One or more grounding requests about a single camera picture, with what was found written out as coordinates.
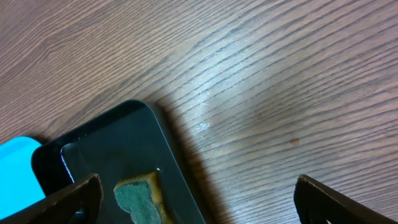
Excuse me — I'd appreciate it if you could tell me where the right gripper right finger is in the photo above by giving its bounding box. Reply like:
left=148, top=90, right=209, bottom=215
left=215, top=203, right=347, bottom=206
left=294, top=175, right=397, bottom=224

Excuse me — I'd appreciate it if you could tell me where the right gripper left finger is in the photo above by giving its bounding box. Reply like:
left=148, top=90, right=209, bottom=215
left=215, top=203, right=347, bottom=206
left=1, top=174, right=103, bottom=224

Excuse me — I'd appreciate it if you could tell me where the green and yellow sponge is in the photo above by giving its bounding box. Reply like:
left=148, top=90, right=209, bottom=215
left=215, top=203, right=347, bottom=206
left=113, top=171, right=175, bottom=224

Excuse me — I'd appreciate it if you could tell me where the teal plastic tray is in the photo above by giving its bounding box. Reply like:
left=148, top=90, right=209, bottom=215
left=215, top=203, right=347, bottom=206
left=0, top=136, right=45, bottom=219

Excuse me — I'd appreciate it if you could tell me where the black rectangular tray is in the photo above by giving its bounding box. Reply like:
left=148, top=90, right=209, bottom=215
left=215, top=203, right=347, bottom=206
left=31, top=100, right=215, bottom=223

